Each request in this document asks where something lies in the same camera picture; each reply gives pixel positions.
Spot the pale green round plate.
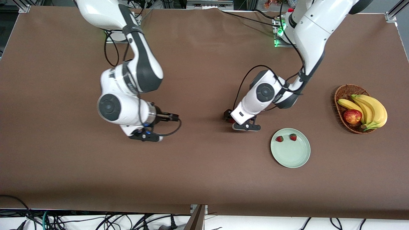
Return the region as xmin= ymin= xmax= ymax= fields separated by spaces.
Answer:
xmin=270 ymin=128 xmax=311 ymax=169

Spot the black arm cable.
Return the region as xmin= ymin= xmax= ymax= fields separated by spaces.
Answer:
xmin=104 ymin=30 xmax=182 ymax=137
xmin=233 ymin=0 xmax=304 ymax=111

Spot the short black table cable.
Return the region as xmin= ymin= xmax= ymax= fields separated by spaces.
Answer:
xmin=254 ymin=9 xmax=282 ymax=19

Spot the yellow banana bunch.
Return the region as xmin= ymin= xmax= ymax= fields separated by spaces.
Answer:
xmin=337 ymin=94 xmax=388 ymax=131

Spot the grey metal device box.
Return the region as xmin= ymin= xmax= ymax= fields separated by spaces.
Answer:
xmin=186 ymin=0 xmax=234 ymax=10

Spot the brown table cover sheet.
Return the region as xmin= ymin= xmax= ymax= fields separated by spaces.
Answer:
xmin=0 ymin=6 xmax=409 ymax=221

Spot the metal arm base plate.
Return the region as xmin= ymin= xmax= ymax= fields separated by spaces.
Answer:
xmin=105 ymin=30 xmax=128 ymax=44
xmin=273 ymin=18 xmax=297 ymax=48

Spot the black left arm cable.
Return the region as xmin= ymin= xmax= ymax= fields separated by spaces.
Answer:
xmin=233 ymin=0 xmax=304 ymax=111

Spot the metal table frame bar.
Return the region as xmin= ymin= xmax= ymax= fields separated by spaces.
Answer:
xmin=185 ymin=204 xmax=208 ymax=230

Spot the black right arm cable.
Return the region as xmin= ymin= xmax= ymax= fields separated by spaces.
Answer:
xmin=104 ymin=30 xmax=182 ymax=137

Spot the red apple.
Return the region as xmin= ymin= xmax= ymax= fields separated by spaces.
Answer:
xmin=343 ymin=109 xmax=363 ymax=125

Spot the brown wicker basket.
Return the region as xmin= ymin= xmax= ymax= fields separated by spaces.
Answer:
xmin=334 ymin=84 xmax=379 ymax=134

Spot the long black table cable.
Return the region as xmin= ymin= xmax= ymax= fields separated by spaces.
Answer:
xmin=220 ymin=11 xmax=282 ymax=28

